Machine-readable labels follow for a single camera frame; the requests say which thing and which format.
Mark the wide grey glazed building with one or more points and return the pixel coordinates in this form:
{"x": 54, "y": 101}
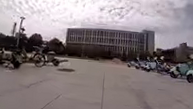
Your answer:
{"x": 109, "y": 40}

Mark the manhole cover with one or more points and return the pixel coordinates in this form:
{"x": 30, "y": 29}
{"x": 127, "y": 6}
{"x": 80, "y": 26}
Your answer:
{"x": 66, "y": 69}

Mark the row of parked scooters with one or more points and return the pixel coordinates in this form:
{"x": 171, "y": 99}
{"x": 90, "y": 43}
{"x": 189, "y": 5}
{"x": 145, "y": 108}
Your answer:
{"x": 183, "y": 69}

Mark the low grey building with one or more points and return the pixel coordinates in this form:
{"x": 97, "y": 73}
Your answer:
{"x": 181, "y": 53}

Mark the grey paved plaza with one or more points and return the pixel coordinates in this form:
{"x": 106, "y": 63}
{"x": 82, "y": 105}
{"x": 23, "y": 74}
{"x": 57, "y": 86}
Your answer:
{"x": 114, "y": 92}

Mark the tall lamp pole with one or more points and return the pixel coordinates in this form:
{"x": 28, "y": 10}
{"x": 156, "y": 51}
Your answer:
{"x": 20, "y": 30}

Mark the row of dark trees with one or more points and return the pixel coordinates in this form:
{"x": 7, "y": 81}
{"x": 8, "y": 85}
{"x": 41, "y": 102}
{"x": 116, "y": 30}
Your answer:
{"x": 35, "y": 40}

